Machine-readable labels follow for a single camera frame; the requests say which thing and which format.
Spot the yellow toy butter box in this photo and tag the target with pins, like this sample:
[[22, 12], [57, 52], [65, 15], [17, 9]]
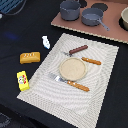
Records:
[[22, 80]]

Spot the round wooden plate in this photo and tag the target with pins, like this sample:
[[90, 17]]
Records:
[[72, 69]]

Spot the beige bowl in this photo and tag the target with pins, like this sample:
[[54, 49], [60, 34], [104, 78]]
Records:
[[124, 16]]

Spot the brown toy stove board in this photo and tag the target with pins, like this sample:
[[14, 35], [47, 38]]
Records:
[[111, 19]]

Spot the brown toy sausage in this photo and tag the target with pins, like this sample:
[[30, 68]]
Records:
[[78, 49]]

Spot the grey saucepan with handle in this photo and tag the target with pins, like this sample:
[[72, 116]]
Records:
[[93, 17]]

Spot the knife with wooden handle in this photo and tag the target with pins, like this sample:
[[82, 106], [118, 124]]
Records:
[[84, 59]]

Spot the beige woven placemat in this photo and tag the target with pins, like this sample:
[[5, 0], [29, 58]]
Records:
[[61, 100]]

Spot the blue striped cloth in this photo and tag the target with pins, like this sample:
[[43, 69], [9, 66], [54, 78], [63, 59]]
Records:
[[11, 7]]

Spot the grey pot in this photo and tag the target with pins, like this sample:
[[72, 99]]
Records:
[[70, 10]]

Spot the orange toy bread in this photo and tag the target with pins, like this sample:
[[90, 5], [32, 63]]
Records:
[[29, 57]]

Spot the fork with wooden handle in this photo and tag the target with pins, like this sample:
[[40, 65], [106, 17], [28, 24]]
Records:
[[76, 85]]

